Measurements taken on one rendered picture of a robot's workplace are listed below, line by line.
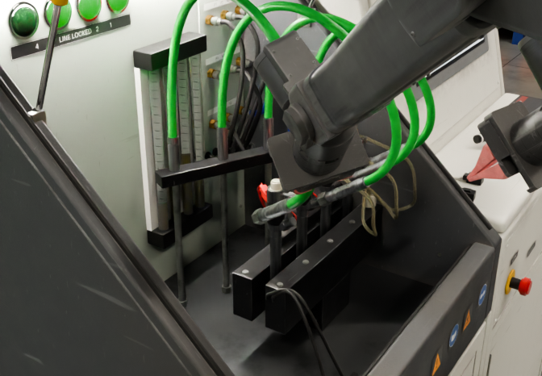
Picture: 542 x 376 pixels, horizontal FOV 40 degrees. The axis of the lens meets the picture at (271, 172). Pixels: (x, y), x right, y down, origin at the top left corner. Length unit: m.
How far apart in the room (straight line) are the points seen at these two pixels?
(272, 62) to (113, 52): 0.49
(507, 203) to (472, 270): 0.21
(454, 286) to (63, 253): 0.63
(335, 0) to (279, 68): 0.66
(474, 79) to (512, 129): 0.96
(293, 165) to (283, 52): 0.15
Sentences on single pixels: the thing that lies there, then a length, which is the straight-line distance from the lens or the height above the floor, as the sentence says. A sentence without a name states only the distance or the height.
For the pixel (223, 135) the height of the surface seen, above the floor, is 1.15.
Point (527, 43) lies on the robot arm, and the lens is 0.87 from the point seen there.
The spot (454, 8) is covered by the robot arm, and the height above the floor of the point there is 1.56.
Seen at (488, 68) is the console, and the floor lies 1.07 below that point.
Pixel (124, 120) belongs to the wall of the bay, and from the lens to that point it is 1.26.
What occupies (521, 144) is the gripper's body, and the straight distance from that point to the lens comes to 0.89.
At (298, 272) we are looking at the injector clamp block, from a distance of 1.19.
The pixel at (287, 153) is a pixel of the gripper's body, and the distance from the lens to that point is 0.84.
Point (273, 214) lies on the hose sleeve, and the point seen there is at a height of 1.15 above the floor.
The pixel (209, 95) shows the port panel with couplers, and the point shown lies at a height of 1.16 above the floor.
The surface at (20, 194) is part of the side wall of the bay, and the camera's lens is 0.95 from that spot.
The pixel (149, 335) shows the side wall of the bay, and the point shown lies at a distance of 0.89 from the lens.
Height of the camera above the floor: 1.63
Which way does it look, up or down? 25 degrees down
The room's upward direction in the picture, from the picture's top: straight up
